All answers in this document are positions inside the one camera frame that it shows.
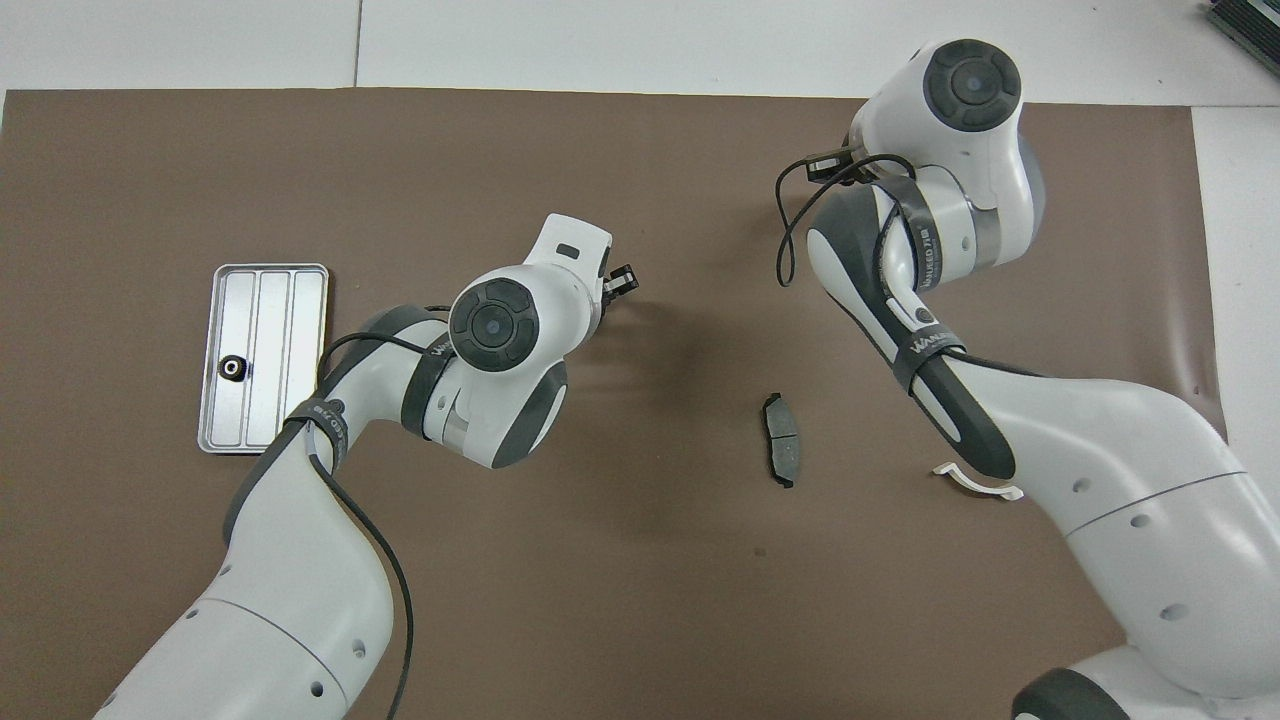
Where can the white curved plastic bracket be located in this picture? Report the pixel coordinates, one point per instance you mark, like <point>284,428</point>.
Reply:
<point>944,468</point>

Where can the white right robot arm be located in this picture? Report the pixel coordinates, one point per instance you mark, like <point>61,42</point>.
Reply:
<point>1130,450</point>

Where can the black bearing gear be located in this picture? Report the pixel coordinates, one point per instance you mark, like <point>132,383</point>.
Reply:
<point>232,367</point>

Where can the long dark brake pad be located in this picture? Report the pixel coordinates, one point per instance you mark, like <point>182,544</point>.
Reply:
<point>782,440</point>

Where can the brown table mat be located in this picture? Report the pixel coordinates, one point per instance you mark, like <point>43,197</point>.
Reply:
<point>600,600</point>

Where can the grey ribbed equipment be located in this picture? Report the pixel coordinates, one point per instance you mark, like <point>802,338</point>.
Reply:
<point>1250,25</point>

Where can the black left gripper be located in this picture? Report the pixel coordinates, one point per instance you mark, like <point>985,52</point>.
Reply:
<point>603,298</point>

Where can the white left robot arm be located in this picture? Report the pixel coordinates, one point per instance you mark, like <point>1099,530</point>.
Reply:
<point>300,600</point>

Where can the silver metal tray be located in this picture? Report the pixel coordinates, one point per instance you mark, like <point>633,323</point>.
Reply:
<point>270,330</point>

